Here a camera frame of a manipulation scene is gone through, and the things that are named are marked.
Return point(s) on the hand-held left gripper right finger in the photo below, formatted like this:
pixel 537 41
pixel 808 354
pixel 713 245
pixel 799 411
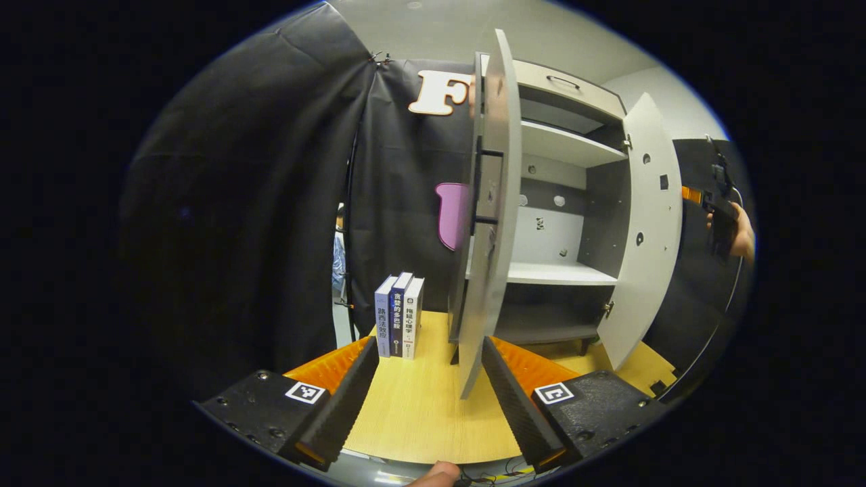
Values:
pixel 517 412

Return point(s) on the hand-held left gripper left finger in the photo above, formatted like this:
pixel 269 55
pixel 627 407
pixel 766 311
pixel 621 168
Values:
pixel 345 412

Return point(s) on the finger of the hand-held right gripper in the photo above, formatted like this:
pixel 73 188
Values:
pixel 693 194

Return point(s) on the white cabinet door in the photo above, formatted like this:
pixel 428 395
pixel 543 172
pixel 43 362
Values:
pixel 500 135
pixel 649 223

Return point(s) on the white and grey cabinet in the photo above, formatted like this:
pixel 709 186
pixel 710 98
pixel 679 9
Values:
pixel 555 274

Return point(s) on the white cabinet drawer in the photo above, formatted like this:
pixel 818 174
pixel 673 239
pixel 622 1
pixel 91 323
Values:
pixel 528 73

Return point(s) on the lavender book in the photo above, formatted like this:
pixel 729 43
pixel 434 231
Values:
pixel 383 325

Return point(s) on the dark blue book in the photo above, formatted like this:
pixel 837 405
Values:
pixel 400 311

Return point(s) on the white book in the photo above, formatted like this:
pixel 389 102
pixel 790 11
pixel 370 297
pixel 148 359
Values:
pixel 414 318

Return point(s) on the blue cloth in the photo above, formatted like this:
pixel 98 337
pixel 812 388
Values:
pixel 338 264

